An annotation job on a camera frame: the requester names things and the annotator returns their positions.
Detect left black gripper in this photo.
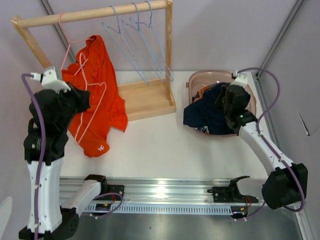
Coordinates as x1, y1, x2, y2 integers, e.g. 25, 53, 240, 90
56, 80, 92, 129

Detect navy blue shorts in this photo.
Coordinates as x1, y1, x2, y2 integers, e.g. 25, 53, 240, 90
183, 82, 251, 135

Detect blue orange patterned shorts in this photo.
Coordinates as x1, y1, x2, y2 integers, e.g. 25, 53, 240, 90
191, 86, 238, 136

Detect pink wire hanger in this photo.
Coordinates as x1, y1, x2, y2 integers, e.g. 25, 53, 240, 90
73, 52, 108, 146
58, 12, 94, 71

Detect blue wire hanger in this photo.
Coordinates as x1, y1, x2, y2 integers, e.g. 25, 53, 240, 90
101, 5, 150, 86
121, 0, 168, 83
127, 0, 174, 82

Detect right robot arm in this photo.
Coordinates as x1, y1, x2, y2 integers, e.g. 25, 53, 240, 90
215, 83, 308, 212

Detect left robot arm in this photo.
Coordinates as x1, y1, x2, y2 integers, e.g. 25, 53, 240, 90
18, 84, 109, 240

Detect pink plastic basin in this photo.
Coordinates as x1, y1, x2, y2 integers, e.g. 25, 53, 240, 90
186, 70, 257, 137

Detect wooden clothes rack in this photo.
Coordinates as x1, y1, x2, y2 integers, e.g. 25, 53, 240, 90
10, 0, 177, 121

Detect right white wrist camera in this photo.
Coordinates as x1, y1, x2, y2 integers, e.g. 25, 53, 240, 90
230, 71, 248, 88

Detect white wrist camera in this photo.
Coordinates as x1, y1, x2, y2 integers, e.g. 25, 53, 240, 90
230, 71, 248, 88
30, 66, 71, 93

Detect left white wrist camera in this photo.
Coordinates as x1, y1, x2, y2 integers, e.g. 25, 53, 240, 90
30, 66, 71, 93

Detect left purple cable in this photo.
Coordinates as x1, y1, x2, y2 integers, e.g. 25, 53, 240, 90
21, 72, 47, 240

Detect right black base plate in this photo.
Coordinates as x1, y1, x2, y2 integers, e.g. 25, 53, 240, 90
207, 175, 259, 204

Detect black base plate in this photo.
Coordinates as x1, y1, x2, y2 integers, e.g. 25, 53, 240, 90
207, 175, 259, 204
103, 184, 125, 202

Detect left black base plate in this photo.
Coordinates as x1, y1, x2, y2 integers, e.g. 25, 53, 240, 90
103, 184, 125, 202

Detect aluminium mounting rail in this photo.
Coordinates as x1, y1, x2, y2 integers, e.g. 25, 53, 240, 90
59, 177, 263, 209

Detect slotted cable duct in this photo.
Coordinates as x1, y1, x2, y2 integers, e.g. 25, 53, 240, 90
84, 203, 232, 215

